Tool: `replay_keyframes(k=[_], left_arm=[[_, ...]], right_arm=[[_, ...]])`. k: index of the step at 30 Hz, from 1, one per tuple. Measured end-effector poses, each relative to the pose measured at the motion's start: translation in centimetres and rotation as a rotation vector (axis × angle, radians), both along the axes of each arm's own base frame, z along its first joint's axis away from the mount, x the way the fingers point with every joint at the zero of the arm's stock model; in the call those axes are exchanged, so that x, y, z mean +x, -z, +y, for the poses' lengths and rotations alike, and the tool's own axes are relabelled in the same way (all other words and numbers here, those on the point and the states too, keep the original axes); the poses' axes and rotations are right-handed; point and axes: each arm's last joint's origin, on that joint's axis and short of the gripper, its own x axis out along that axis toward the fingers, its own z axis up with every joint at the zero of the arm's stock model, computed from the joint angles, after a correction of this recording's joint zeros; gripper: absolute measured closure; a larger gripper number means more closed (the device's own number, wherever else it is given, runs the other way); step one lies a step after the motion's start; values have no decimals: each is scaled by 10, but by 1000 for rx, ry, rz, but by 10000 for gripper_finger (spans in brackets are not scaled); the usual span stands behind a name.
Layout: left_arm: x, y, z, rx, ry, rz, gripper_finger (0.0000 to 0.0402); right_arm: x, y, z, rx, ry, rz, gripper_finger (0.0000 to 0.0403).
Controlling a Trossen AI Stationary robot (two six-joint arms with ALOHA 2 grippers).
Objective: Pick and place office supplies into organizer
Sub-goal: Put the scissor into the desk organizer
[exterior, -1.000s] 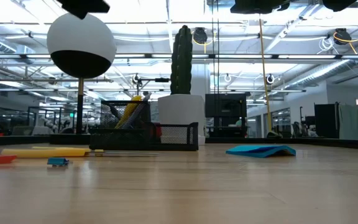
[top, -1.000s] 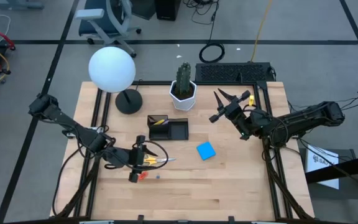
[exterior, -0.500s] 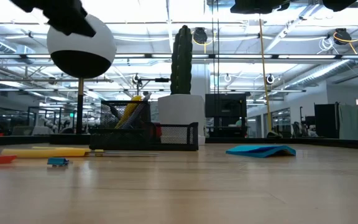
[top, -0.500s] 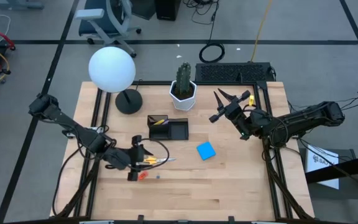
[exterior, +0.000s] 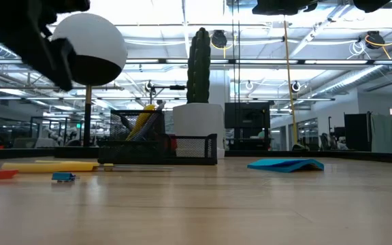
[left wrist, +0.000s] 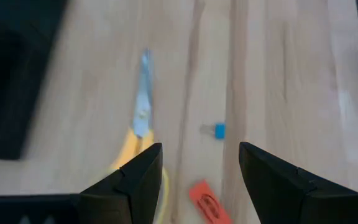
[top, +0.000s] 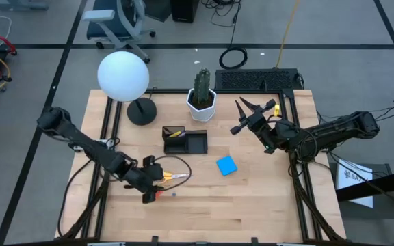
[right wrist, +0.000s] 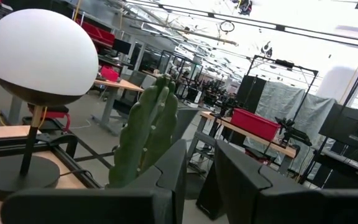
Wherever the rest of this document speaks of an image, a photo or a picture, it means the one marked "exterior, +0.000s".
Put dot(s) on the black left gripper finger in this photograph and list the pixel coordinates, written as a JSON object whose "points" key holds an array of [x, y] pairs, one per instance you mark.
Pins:
{"points": [[61, 64]]}

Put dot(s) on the yellow highlighter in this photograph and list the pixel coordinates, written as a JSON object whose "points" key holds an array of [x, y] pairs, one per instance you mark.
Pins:
{"points": [[141, 120]]}

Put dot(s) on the small blue binder clip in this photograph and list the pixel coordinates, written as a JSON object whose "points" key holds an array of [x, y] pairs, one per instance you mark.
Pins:
{"points": [[62, 176]]}

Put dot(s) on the black mesh desk organizer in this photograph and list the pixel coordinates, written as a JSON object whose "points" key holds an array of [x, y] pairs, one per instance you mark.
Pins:
{"points": [[131, 154]]}

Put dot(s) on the blue sticky note pad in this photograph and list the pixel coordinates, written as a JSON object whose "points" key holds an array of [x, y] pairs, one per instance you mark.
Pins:
{"points": [[284, 165]]}

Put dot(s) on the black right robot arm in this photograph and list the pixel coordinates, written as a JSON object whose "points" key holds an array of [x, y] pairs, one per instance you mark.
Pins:
{"points": [[371, 5]]}

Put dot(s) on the white globe table lamp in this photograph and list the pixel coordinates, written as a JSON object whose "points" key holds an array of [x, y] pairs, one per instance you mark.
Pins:
{"points": [[97, 37]]}

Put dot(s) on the dark marker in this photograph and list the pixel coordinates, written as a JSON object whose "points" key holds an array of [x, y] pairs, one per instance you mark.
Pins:
{"points": [[126, 122]]}

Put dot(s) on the green artificial cactus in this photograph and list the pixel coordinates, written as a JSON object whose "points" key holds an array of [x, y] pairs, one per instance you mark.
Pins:
{"points": [[198, 68]]}

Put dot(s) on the white hexagonal plant pot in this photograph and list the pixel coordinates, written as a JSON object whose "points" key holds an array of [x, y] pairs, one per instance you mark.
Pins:
{"points": [[199, 122]]}

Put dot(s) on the black partition panel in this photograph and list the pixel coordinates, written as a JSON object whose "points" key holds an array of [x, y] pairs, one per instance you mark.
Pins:
{"points": [[357, 132]]}

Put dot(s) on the black aluminium table frame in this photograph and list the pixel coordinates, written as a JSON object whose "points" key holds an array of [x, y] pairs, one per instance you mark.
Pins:
{"points": [[318, 154]]}

